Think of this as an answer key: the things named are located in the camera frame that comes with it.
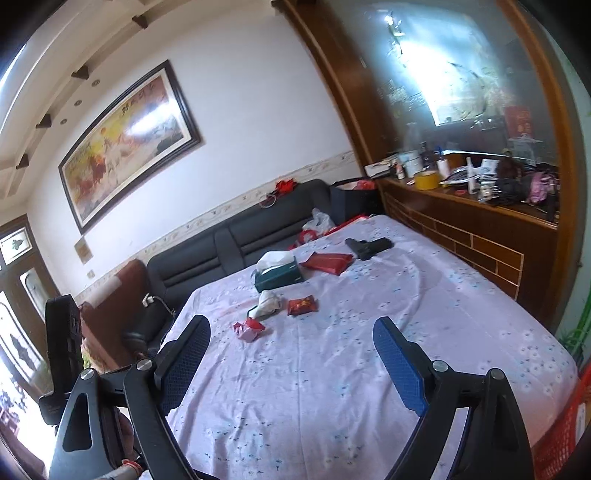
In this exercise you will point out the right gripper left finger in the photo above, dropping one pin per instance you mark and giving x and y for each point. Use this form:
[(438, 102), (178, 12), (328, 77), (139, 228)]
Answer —
[(113, 426)]

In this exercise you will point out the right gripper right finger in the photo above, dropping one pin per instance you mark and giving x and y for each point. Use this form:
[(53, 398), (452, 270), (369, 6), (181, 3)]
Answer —
[(494, 442)]

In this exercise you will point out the red purple wrapper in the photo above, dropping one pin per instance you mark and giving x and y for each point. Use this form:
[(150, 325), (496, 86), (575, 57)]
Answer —
[(249, 330)]

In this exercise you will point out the dark red snack packet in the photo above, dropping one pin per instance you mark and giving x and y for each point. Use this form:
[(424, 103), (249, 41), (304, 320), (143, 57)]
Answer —
[(297, 307)]

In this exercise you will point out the red plastic basket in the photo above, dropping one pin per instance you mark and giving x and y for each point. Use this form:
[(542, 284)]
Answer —
[(558, 445)]

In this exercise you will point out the black leather sofa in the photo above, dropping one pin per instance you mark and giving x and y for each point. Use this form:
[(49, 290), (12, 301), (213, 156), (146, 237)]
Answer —
[(217, 252)]

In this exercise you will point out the wooden cabinet counter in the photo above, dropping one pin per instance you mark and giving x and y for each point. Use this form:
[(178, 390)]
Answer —
[(512, 249)]

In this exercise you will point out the white crumpled paper cup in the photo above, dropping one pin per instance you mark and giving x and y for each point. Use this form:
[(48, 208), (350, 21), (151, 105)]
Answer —
[(268, 305)]

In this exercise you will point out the lilac floral bedsheet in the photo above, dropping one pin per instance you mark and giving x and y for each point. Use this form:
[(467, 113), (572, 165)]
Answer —
[(311, 398)]

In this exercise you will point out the green tissue box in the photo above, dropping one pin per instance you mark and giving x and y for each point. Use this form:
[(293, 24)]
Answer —
[(276, 269)]

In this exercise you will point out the framed horse painting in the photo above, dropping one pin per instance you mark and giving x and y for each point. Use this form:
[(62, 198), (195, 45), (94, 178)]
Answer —
[(146, 127)]

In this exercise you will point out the black toy pistol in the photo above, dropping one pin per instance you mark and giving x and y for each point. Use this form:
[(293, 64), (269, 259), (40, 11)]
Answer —
[(365, 250)]

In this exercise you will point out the red flat package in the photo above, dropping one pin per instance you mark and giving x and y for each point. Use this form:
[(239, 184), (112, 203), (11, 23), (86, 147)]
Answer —
[(331, 263)]

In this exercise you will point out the red knot ornament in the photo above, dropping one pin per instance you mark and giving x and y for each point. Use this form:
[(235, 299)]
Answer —
[(284, 187)]

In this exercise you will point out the yellow tape roll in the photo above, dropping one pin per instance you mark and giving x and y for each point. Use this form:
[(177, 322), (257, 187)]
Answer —
[(427, 180)]

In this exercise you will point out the white plastic bag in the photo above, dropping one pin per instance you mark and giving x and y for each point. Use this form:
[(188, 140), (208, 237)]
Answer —
[(320, 223)]

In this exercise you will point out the dark shopping bag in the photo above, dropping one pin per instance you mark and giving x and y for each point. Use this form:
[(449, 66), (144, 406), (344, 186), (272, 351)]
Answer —
[(354, 197)]

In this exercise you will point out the white charger with cable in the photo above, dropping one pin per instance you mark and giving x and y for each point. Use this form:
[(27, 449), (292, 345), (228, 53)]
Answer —
[(150, 299)]

